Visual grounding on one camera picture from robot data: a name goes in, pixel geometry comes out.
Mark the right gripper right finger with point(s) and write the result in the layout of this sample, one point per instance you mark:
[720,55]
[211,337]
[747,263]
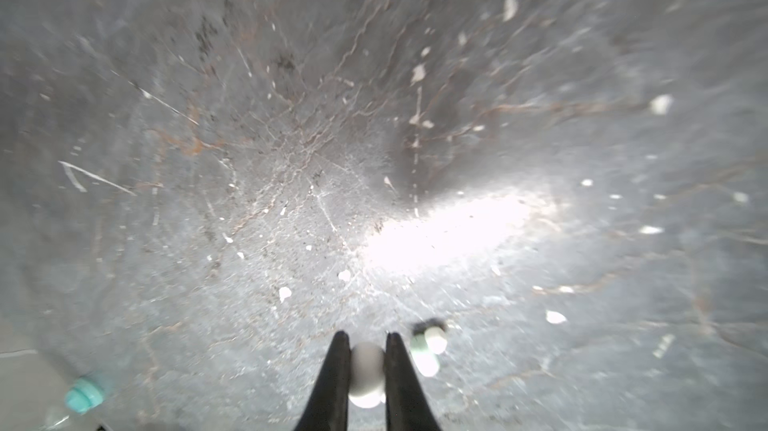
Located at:
[407,408]

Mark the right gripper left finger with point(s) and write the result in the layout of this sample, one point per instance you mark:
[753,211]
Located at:
[327,407]

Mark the teal round disc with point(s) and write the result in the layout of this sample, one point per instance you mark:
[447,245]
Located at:
[85,394]

